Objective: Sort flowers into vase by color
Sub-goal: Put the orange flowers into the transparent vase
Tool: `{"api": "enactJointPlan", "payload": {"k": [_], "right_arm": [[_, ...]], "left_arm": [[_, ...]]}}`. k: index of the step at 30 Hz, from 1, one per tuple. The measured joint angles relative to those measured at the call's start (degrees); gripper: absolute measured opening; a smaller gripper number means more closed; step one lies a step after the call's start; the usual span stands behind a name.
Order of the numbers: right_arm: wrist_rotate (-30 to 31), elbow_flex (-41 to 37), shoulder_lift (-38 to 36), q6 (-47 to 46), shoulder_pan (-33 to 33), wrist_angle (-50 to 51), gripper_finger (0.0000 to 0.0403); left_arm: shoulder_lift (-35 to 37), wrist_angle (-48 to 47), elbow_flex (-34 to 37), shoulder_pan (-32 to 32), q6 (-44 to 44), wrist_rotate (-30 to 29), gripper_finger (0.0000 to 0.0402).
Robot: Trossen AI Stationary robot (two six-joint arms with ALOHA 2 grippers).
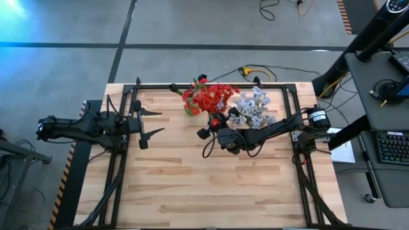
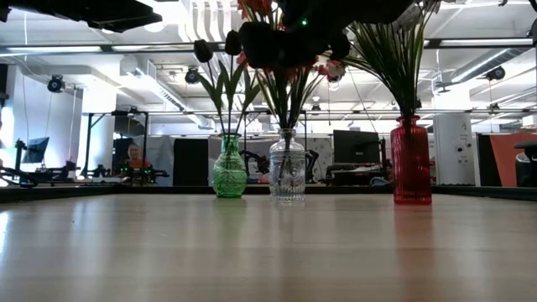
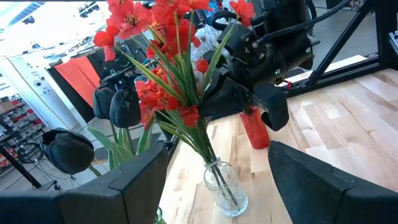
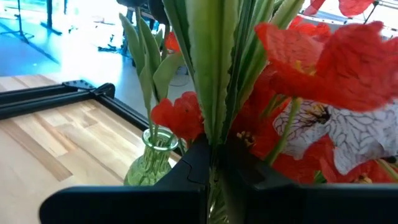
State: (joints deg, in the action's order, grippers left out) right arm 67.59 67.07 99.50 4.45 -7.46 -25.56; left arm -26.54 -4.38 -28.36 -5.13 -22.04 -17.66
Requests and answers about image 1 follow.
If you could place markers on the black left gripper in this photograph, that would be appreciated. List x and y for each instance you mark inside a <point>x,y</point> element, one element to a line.
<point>135,124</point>

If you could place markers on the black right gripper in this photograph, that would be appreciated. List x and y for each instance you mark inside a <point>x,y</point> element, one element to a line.
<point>236,140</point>

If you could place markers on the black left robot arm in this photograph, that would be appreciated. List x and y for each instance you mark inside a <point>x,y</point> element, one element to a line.
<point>80,126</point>

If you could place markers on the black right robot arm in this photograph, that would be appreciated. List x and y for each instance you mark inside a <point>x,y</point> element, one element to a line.
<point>278,127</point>

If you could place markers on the green glass vase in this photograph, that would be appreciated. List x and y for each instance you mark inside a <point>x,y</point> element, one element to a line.
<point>189,111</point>

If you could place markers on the black mat with orange stripes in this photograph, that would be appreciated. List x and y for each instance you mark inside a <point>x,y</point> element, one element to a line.
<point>75,179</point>
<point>358,16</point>

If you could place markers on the grey metal table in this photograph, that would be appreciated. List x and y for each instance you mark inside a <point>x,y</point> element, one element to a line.
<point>19,151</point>

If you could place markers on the white paper sheet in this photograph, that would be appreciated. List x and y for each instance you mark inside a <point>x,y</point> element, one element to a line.
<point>343,153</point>

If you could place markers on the grey side desk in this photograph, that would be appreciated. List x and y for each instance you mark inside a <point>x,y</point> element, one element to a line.
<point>361,96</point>

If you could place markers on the black tower fan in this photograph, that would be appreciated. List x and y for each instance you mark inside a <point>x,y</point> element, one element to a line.
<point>361,44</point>

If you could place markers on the desk caster wheel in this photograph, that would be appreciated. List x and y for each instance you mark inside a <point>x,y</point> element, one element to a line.
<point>370,198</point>

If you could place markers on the black round stand base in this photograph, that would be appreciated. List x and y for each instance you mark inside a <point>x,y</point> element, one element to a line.
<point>388,91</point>

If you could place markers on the black backlit keyboard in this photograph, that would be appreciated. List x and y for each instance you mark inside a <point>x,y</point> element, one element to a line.
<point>393,148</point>

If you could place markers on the black laptop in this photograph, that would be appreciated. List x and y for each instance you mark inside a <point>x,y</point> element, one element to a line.
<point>401,62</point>

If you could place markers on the silver arm base bracket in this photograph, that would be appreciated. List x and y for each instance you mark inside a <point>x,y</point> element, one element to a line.
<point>295,136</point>

